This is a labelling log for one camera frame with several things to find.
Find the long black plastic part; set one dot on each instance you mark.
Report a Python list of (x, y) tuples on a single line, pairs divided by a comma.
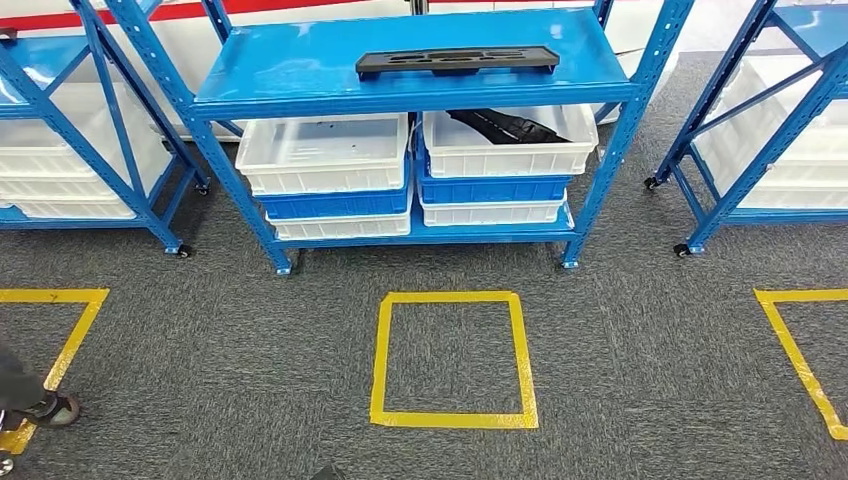
[(457, 60)]

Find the blue metal shelf rack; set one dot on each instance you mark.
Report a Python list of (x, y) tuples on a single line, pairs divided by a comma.
[(298, 66), (808, 26), (33, 60)]

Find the white plastic bin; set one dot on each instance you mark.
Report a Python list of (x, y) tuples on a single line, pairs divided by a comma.
[(338, 228), (40, 159), (318, 175), (503, 159), (490, 214), (73, 208)]

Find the white car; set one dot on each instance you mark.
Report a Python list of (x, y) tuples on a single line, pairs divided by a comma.
[(623, 33)]

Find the large white plastic crate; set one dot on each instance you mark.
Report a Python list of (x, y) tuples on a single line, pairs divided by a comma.
[(821, 169), (748, 79), (795, 199)]

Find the yellow floor tape square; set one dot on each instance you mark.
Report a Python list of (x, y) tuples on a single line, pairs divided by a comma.
[(66, 351)]

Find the person's shoe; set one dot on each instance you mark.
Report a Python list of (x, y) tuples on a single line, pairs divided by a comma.
[(56, 411)]

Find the red barrier belt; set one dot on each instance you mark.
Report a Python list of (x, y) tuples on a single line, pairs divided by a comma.
[(66, 18)]

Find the person's leg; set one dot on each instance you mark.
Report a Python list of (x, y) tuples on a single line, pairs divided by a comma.
[(16, 384)]

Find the black stanchion post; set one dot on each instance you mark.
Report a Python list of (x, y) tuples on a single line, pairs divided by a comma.
[(417, 5)]

